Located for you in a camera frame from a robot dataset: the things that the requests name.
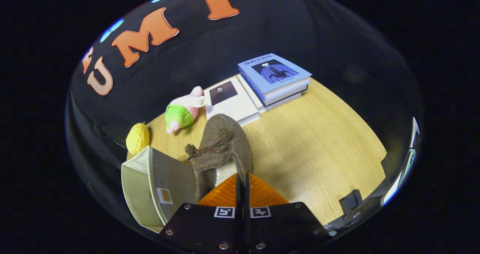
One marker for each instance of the black table bracket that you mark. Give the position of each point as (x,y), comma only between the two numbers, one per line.
(351,201)

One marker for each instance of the pink and green plush toy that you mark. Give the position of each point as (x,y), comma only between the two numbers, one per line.
(182,113)

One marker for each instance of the dark blue book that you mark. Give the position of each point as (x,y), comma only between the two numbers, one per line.
(287,97)

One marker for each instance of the brown felt shoe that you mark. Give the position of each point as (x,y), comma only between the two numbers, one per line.
(225,134)

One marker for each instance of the white portrait book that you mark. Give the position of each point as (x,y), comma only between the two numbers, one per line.
(232,104)

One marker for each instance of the yellow plush ball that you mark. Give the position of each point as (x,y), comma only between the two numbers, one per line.
(137,138)

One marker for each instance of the black backdrop cloth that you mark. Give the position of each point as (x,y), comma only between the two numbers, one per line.
(318,33)

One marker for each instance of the light blue book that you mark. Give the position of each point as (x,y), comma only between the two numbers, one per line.
(275,74)

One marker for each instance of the beige storage box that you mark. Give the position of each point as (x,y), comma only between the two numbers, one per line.
(176,179)

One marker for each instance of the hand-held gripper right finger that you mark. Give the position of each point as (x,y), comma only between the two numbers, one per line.
(281,227)

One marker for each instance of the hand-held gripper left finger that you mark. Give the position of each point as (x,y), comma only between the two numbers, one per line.
(210,227)

